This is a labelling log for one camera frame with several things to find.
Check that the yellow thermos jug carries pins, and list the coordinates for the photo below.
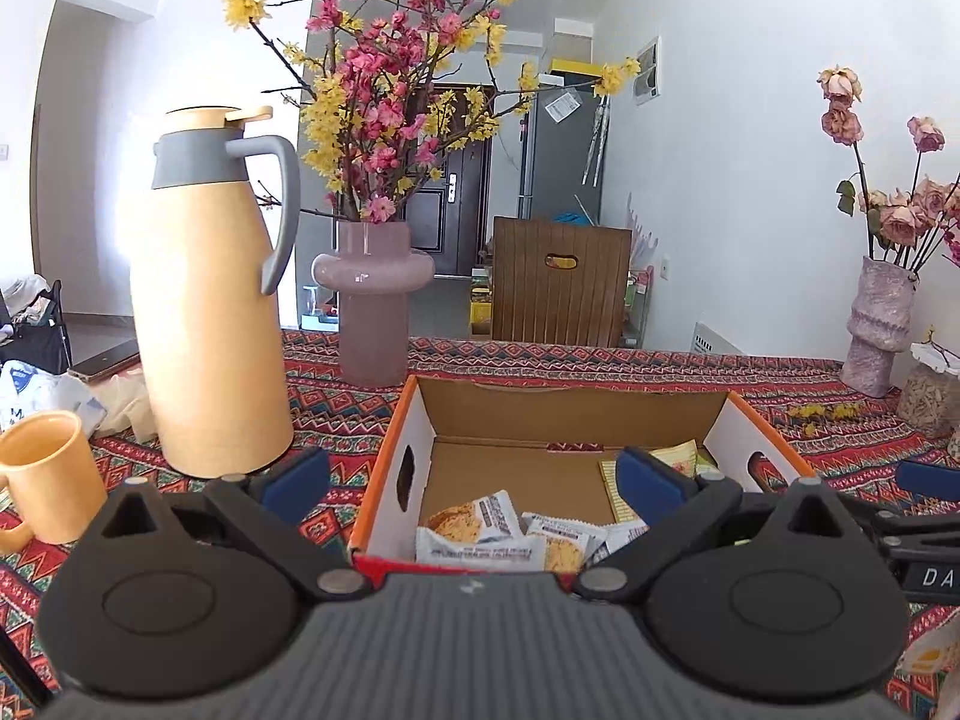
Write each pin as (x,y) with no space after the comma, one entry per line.
(210,330)

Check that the brown wooden chair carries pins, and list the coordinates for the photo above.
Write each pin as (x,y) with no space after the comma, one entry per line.
(525,292)

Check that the white folded umbrella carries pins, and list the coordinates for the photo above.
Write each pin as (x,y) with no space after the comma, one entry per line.
(594,142)

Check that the pink and yellow blossom branches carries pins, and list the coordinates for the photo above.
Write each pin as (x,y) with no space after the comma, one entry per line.
(390,112)

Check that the dried pink roses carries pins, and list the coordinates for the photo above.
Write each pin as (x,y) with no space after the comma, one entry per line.
(904,217)

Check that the white plastic bag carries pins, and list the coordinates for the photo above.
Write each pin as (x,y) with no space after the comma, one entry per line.
(37,397)

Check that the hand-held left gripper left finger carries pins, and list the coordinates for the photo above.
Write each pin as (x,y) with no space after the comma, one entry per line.
(296,481)

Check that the fallen yellow petals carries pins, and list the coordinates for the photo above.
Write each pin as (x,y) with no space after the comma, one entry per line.
(821,412)

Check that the beige crumpled cloth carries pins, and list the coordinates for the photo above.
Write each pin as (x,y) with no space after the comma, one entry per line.
(124,405)

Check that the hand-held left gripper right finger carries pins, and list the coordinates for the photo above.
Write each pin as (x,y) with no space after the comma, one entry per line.
(652,484)

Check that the mauve ceramic vase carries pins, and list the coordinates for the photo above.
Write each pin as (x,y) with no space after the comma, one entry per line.
(371,330)

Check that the textured purple vase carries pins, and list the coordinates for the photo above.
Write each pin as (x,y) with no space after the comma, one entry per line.
(870,330)

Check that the white wall panel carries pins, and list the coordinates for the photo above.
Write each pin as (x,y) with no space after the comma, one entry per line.
(646,71)

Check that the grey refrigerator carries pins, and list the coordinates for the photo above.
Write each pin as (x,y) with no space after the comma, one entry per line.
(540,180)

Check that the white storage trolley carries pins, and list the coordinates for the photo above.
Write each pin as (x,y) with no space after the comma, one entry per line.
(637,307)

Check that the yellow box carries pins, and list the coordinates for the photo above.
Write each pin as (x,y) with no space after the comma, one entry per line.
(574,67)

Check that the yellow green snack packet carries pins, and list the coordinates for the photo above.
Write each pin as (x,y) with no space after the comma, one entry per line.
(709,463)

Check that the red cardboard box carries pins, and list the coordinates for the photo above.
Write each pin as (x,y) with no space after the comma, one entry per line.
(525,472)

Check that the dark brown door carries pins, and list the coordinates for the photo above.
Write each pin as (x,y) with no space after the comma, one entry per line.
(427,225)

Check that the glass jar with lid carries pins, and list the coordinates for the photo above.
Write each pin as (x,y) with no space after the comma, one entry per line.
(926,405)

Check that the yellow ceramic mug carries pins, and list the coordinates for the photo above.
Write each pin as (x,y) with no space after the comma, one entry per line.
(52,480)

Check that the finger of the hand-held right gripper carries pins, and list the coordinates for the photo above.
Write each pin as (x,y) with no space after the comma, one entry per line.
(915,526)
(930,477)

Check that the orange strip snack packet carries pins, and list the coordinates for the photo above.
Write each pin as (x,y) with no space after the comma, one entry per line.
(622,499)

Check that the cream orange printed bag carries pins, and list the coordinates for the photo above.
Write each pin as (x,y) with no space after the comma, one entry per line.
(930,652)

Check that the black bag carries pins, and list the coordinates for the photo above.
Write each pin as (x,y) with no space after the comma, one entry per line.
(37,345)

